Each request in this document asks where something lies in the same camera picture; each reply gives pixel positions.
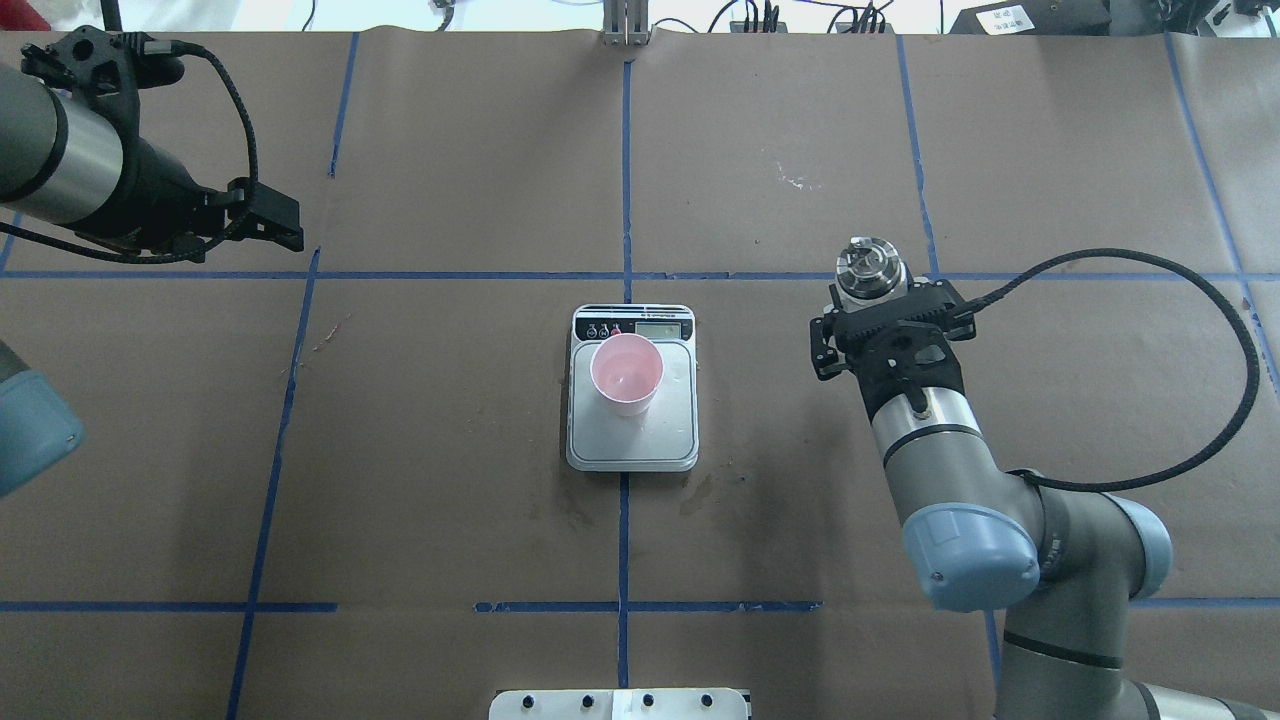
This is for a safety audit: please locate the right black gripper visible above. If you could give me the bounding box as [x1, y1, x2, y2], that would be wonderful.
[810, 281, 977, 419]

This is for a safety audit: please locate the aluminium frame post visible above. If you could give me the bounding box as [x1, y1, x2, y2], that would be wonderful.
[602, 0, 652, 47]

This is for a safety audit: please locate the digital kitchen scale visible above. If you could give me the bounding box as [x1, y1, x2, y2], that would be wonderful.
[564, 304, 700, 473]

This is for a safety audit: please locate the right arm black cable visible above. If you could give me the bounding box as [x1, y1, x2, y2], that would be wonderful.
[950, 249, 1261, 495]

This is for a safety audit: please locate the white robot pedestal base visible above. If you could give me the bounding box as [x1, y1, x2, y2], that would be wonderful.
[488, 687, 754, 719]

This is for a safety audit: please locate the glass sauce bottle metal pourer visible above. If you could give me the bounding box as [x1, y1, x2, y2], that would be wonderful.
[835, 236, 910, 313]

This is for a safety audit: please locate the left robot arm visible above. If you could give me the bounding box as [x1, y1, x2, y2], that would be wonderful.
[3, 54, 259, 264]

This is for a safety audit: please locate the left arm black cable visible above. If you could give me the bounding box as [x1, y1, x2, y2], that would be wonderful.
[0, 40, 262, 266]

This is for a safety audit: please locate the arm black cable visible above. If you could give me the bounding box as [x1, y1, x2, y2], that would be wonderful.
[950, 249, 1261, 495]
[0, 40, 262, 266]

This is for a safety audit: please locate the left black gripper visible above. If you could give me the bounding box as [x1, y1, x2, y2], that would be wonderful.
[131, 150, 251, 264]

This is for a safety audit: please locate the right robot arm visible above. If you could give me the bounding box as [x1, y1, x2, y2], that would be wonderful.
[810, 281, 1277, 719]

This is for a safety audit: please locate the pink paper cup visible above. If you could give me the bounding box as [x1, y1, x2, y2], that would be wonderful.
[589, 333, 666, 416]

